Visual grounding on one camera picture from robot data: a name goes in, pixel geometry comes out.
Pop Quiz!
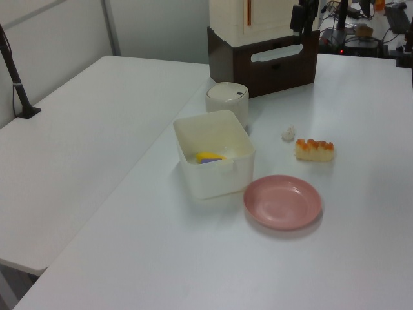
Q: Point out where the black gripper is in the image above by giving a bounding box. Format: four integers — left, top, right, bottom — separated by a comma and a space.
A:
290, 0, 320, 36

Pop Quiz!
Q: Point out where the cream trash can lid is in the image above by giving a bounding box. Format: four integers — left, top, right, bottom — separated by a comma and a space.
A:
206, 82, 249, 103

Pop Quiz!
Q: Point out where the cream small trash can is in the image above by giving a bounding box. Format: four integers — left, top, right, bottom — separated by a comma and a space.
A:
205, 82, 250, 130

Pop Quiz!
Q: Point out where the black stand pole with base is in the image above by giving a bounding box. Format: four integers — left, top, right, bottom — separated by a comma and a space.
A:
322, 0, 350, 45

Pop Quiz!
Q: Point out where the black electronics box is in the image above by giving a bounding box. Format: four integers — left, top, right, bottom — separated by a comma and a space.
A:
338, 38, 380, 56

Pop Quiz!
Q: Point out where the dark brown drawer cabinet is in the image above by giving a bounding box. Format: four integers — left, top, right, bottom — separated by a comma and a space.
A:
206, 25, 319, 99

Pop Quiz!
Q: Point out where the black keyboard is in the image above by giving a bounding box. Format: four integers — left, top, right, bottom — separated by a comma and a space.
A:
383, 6, 413, 33

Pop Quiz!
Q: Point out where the black stand clamp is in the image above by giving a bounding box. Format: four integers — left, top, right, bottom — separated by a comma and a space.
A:
395, 30, 413, 68

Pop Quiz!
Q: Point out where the bread with orange topping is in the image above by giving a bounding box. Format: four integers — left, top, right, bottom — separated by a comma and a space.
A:
294, 138, 335, 162

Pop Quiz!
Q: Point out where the yellow banana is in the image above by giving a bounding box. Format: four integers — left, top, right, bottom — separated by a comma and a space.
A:
196, 151, 228, 161

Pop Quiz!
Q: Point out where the cream plastic storage bin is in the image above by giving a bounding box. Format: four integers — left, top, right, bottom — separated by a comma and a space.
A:
172, 109, 256, 200

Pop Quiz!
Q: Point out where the pink plate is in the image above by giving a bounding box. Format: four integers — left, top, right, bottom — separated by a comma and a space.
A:
243, 174, 323, 231

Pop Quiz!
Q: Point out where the black clamped stand pole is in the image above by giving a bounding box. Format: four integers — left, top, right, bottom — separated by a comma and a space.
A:
0, 24, 42, 119

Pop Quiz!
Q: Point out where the white drawer handle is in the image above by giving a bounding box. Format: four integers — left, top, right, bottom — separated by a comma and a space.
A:
250, 44, 305, 63

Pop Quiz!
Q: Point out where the cream toy cabinet with handles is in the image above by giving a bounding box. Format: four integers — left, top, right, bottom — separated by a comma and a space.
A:
208, 0, 303, 46

